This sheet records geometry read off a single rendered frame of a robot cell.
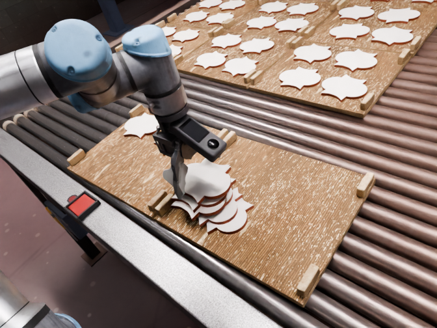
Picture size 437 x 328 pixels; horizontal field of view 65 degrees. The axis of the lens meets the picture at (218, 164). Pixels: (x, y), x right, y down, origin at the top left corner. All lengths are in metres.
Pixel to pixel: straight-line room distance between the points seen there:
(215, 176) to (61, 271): 1.61
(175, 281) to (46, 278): 1.58
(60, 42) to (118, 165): 0.65
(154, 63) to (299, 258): 0.46
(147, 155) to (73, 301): 1.22
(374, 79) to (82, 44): 0.92
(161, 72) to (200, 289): 0.44
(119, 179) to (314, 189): 0.55
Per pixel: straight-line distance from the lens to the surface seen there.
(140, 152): 1.10
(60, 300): 2.16
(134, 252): 0.87
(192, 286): 0.77
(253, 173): 0.90
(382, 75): 1.23
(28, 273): 2.41
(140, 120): 1.22
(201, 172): 0.82
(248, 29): 1.68
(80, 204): 1.05
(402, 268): 0.76
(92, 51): 0.48
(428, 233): 0.82
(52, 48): 0.49
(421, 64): 1.34
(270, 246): 0.75
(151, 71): 0.62
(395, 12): 1.62
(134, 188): 0.98
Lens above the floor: 1.57
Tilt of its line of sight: 42 degrees down
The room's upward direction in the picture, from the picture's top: 17 degrees counter-clockwise
